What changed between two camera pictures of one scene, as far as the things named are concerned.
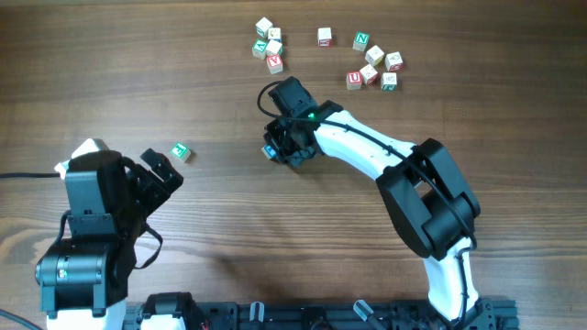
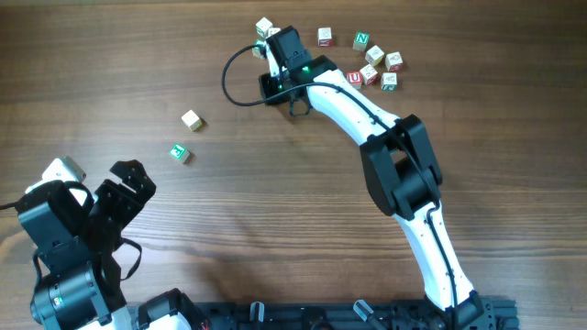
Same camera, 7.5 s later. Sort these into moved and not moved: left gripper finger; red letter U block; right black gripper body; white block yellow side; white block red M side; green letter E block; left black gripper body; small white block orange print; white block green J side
Moved: right black gripper body; left gripper finger; left black gripper body
Not moved: green letter E block; white block green J side; white block yellow side; small white block orange print; red letter U block; white block red M side
